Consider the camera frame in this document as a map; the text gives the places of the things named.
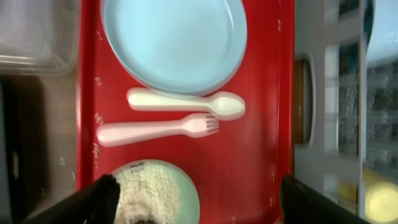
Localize clear plastic waste bin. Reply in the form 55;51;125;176
1;0;81;76

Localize grey dishwasher rack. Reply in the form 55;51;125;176
294;0;397;221

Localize black waste tray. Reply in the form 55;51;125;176
1;75;46;223

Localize yellow plastic cup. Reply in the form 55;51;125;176
363;169;397;224

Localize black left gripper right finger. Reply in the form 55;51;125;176
279;175;368;224

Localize red serving tray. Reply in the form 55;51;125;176
76;0;294;223

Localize green bowl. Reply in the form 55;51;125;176
113;159;200;224

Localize light blue plate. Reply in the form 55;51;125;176
101;0;248;96

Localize rice and food leftovers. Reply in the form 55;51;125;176
114;162;181;224

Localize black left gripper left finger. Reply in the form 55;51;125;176
25;174;121;224

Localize pink plastic fork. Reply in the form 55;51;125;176
96;113;219;147

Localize white plastic spoon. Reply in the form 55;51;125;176
126;88;246;121

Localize light blue bowl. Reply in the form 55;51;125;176
366;0;397;67

